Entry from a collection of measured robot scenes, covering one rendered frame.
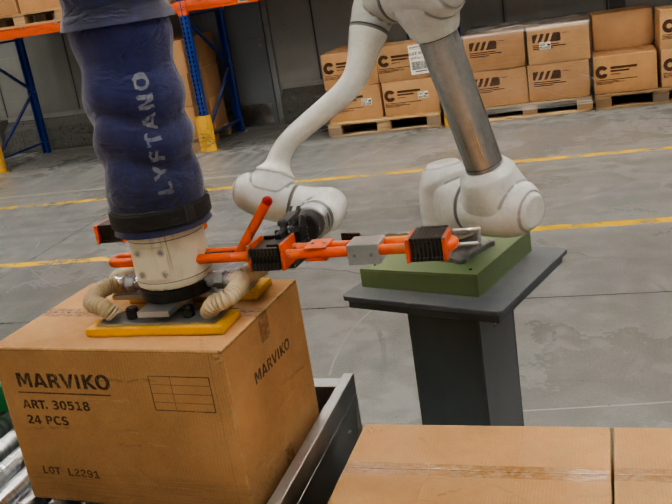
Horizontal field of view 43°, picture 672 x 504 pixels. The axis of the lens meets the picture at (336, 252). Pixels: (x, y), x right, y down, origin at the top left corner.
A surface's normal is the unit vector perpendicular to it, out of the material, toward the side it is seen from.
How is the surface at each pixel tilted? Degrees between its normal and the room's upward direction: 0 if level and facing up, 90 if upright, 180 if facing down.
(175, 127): 70
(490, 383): 90
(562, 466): 0
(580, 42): 90
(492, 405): 90
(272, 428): 90
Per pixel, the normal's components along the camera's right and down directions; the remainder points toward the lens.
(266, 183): -0.16, -0.21
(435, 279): -0.55, 0.33
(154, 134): 0.45, -0.16
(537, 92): -0.25, 0.32
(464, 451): -0.15, -0.94
